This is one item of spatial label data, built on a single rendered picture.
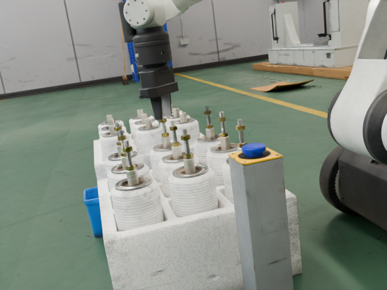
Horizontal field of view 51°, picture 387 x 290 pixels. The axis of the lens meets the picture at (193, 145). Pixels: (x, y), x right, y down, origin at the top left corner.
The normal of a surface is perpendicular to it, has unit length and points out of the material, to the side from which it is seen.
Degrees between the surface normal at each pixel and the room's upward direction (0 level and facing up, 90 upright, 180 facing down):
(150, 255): 90
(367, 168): 46
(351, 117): 74
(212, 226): 90
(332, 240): 0
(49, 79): 90
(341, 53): 90
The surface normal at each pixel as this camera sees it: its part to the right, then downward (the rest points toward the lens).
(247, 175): 0.25, 0.21
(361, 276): -0.14, -0.96
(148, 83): -0.53, 0.29
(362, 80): -0.88, -0.39
